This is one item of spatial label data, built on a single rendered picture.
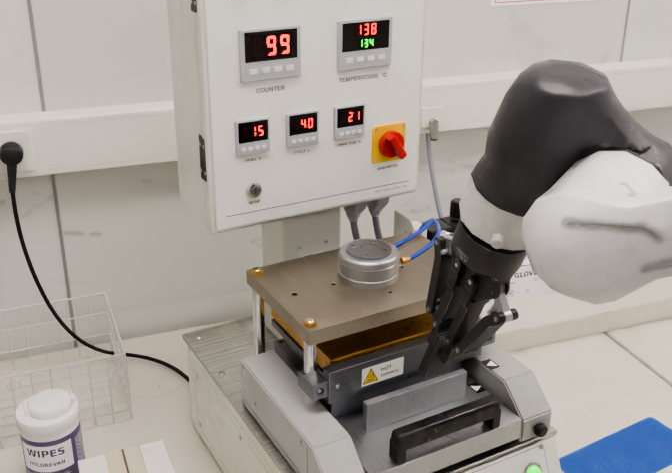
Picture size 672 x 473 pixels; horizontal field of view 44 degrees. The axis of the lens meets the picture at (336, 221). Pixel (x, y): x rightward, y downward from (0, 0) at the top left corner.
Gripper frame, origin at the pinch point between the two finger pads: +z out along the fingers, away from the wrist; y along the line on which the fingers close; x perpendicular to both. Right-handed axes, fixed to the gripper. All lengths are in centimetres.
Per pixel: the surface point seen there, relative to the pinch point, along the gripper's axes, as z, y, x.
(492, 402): 6.1, 5.2, 6.6
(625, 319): 40, -18, 71
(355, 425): 13.1, -1.3, -7.4
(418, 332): 5.6, -6.9, 3.1
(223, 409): 29.1, -18.2, -16.1
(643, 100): 15, -53, 95
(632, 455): 32, 10, 42
